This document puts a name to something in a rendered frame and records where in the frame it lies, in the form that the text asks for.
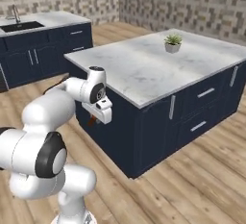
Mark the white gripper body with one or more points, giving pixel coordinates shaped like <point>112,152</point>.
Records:
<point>102,115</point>

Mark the dark blue drawer front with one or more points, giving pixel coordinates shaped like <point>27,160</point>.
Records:
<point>201,101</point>
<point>205,131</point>

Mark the green plant in white pot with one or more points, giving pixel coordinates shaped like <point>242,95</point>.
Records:
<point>173,43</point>

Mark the dark blue sink cupboard run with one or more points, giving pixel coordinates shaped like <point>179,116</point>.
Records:
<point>48,54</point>

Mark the small brown object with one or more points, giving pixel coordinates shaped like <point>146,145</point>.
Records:
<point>92,121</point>

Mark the black sink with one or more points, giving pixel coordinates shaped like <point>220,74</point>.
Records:
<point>20,26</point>

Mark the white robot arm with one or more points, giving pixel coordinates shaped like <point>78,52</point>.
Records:
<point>44,112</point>

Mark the dark blue island counter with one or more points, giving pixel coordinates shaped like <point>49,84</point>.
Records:
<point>144,64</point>

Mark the dark blue cupboard door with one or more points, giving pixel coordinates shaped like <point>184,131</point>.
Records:
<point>157,135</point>
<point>235,96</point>

